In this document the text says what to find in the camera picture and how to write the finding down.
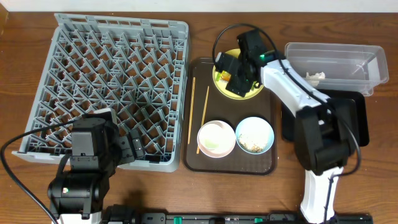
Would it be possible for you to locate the yellow plate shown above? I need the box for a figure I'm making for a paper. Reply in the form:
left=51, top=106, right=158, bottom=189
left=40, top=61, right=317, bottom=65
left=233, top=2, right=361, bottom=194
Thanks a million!
left=213, top=49, right=263, bottom=100

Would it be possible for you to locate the light blue bowl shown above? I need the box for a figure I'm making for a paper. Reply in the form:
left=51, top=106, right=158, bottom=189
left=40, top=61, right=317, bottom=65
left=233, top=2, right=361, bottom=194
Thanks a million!
left=235, top=116, right=275, bottom=155

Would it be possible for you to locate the white pink cup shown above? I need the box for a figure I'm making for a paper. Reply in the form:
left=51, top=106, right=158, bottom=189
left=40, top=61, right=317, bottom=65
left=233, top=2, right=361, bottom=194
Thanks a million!
left=197, top=120, right=236, bottom=159

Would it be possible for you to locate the orange green snack wrapper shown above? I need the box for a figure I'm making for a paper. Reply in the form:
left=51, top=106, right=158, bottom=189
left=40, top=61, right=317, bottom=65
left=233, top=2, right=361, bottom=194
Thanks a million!
left=215, top=71, right=231, bottom=83

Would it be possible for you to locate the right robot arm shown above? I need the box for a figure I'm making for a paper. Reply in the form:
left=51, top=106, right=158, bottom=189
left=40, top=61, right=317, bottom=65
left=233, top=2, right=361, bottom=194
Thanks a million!
left=212, top=26, right=360, bottom=223

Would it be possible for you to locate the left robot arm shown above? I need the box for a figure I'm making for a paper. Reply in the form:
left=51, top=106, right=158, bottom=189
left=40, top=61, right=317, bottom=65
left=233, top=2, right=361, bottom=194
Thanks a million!
left=47, top=109, right=144, bottom=223

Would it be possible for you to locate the black waste tray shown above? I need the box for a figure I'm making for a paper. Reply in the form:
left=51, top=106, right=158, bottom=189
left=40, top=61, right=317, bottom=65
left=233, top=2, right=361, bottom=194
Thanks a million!
left=281, top=89, right=369, bottom=147

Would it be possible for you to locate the right wooden chopstick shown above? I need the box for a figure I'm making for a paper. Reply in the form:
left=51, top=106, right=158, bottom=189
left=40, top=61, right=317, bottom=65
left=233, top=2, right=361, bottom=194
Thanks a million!
left=196, top=86, right=210, bottom=154

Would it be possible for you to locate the wooden chopstick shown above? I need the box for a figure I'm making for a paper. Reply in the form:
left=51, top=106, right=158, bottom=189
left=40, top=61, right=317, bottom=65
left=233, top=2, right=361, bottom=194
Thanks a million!
left=196, top=86, right=210, bottom=154
left=187, top=77, right=196, bottom=144

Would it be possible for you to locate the left wooden chopstick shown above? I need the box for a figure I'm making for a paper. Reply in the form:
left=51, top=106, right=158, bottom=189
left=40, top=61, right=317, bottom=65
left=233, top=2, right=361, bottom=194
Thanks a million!
left=187, top=77, right=196, bottom=144

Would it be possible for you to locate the dark brown serving tray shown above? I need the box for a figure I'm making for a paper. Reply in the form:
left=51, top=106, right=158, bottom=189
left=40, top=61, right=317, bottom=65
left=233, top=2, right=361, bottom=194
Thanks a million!
left=183, top=58, right=277, bottom=175

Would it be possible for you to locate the crumpled white tissue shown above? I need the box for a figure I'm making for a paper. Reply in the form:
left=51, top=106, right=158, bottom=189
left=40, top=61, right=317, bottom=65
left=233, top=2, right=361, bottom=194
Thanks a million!
left=305, top=72, right=325, bottom=88

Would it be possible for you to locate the grey plastic dish rack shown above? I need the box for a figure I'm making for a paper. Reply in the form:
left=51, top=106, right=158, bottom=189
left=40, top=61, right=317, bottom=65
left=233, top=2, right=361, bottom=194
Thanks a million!
left=15, top=13, right=190, bottom=172

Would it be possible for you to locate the clear plastic bin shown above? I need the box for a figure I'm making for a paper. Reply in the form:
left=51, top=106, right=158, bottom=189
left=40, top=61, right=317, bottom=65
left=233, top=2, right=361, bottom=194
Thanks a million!
left=285, top=42, right=389, bottom=96

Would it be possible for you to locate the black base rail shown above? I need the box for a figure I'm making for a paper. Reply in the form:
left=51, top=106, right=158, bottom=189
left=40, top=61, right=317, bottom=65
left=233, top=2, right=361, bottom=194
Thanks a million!
left=99, top=205, right=374, bottom=224

